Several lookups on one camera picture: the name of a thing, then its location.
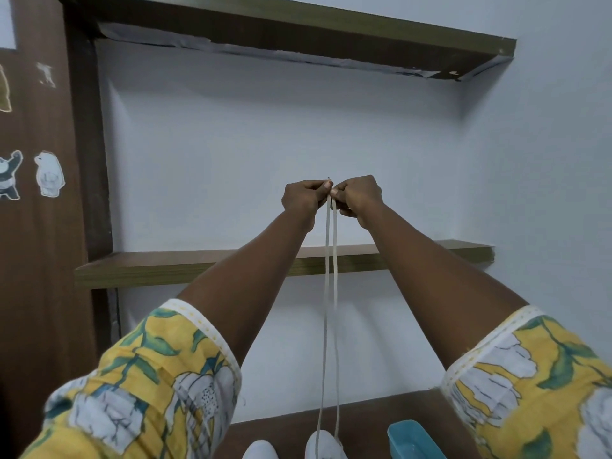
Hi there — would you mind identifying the person's right hand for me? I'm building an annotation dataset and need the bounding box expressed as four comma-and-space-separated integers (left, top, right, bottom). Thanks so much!
331, 175, 385, 230

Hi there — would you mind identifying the blue plastic basket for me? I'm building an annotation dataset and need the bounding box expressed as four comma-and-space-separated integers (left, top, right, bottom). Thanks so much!
387, 419, 448, 459

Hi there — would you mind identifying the person's right forearm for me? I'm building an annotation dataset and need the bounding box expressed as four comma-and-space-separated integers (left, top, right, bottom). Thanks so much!
367, 205, 529, 371

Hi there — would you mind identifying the white paper sheet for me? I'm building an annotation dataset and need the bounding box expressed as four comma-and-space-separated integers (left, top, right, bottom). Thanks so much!
0, 0, 18, 51

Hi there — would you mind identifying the panda bear sticker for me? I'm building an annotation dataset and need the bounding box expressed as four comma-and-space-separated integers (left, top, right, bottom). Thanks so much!
0, 150, 24, 201

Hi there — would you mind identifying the cream shoelace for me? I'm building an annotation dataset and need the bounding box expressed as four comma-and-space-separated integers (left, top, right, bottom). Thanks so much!
314, 176, 341, 448

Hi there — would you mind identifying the person's left forearm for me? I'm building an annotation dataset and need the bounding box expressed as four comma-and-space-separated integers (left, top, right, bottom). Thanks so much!
177, 210, 319, 368

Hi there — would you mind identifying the white sneaker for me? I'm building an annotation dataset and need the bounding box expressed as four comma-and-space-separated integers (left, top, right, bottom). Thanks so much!
242, 440, 279, 459
305, 430, 349, 459

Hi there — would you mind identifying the person's left hand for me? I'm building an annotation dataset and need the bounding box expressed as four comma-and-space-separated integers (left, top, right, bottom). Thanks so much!
280, 180, 334, 221

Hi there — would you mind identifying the dark wooden wall shelf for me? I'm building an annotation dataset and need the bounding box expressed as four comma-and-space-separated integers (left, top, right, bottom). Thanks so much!
52, 0, 517, 82

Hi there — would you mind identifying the small torn white sticker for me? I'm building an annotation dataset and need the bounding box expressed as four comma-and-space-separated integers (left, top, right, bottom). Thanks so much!
36, 61, 57, 89

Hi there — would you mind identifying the brown bear sticker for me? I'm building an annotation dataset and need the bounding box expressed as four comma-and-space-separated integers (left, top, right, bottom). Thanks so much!
0, 64, 13, 113

